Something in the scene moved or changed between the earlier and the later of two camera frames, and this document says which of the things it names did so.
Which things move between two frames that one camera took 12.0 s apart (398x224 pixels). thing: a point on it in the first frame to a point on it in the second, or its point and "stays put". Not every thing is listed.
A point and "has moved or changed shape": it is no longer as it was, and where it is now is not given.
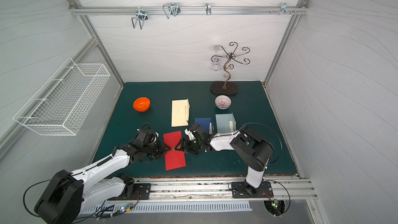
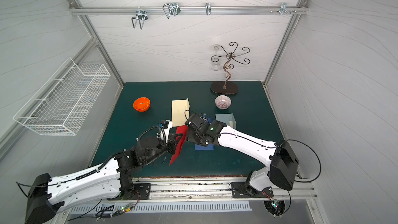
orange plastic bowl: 141,104 stays put
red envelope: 174,159 has moved or changed shape
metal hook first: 142,15 stays put
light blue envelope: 226,123 stays put
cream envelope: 180,112 stays put
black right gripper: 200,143 to 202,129
